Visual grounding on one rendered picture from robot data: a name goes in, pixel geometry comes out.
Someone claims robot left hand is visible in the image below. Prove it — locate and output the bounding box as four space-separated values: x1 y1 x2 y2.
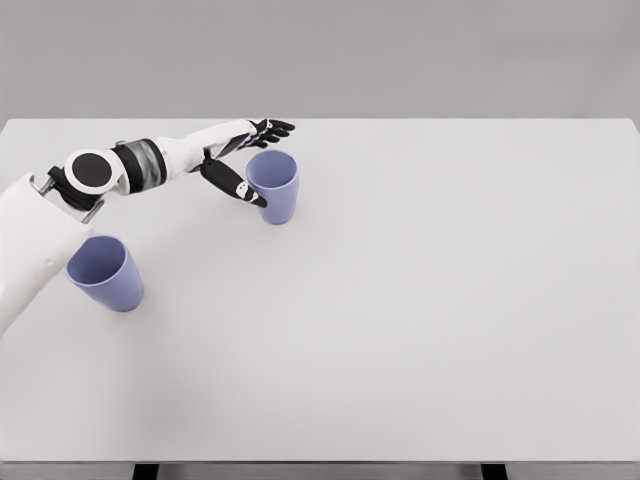
192 118 296 210

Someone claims purple plastic cup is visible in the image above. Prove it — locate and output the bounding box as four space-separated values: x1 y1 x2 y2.
245 150 300 226
65 235 145 314

